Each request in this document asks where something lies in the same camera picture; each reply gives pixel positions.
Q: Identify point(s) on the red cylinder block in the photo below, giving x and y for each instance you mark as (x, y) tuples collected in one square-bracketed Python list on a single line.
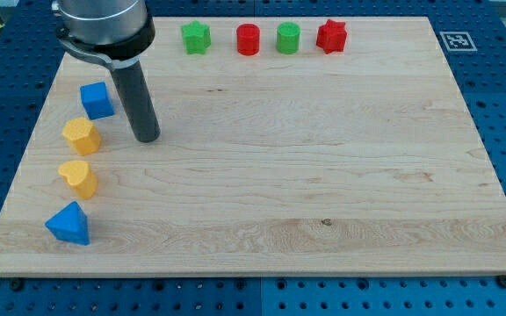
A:
[(248, 39)]

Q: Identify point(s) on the blue triangle block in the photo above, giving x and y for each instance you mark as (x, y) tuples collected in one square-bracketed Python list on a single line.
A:
[(70, 224)]

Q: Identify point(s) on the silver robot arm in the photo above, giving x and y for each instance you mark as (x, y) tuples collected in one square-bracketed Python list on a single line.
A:
[(109, 33)]

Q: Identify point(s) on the red star block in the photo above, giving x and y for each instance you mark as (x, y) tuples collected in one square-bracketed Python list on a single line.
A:
[(332, 36)]

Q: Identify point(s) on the blue cube block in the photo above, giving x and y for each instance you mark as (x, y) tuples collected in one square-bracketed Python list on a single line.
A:
[(95, 100)]

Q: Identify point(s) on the dark grey pointer rod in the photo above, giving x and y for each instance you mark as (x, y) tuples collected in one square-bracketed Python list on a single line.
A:
[(133, 92)]

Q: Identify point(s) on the white fiducial marker tag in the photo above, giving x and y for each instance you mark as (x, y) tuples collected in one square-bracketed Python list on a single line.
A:
[(458, 41)]

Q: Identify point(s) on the light wooden board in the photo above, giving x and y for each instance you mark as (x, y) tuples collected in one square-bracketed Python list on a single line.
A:
[(362, 163)]

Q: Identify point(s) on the yellow heart block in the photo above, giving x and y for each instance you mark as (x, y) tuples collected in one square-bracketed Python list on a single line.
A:
[(79, 177)]

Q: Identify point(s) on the green star block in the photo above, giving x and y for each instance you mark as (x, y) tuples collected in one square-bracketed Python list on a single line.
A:
[(196, 37)]

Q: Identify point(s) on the green cylinder block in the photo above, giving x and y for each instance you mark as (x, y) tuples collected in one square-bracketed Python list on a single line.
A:
[(288, 38)]

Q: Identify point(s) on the yellow hexagon block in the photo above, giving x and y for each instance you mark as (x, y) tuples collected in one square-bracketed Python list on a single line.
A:
[(82, 136)]

